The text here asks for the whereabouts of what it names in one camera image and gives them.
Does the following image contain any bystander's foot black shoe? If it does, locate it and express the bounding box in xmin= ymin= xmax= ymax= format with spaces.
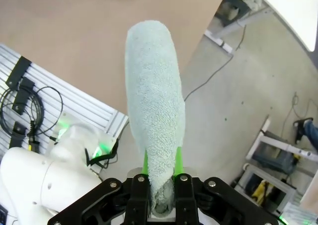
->
xmin=293 ymin=117 xmax=318 ymax=146

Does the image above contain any white storage rack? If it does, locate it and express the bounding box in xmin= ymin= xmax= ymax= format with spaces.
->
xmin=233 ymin=115 xmax=318 ymax=217

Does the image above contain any grey-green cone-folded towel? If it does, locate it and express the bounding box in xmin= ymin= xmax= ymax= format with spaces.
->
xmin=125 ymin=21 xmax=186 ymax=215

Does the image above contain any white side table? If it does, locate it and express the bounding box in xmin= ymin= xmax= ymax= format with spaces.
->
xmin=205 ymin=0 xmax=318 ymax=54

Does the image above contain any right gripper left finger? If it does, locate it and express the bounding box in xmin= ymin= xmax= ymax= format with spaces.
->
xmin=47 ymin=149 xmax=151 ymax=225

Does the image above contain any black mounting bracket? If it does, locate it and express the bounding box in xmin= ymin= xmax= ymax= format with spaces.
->
xmin=5 ymin=56 xmax=32 ymax=89
xmin=12 ymin=77 xmax=35 ymax=115
xmin=9 ymin=122 xmax=27 ymax=149

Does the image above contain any black coiled cable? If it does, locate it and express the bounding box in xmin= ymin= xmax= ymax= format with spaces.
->
xmin=0 ymin=85 xmax=63 ymax=152

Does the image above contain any thin floor cable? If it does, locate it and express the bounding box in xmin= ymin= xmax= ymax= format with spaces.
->
xmin=183 ymin=23 xmax=247 ymax=102

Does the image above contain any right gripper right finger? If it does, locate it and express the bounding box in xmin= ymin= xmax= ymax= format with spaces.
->
xmin=173 ymin=146 xmax=280 ymax=225

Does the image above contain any ribbed aluminium mounting plate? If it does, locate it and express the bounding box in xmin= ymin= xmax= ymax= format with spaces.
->
xmin=0 ymin=43 xmax=130 ymax=161

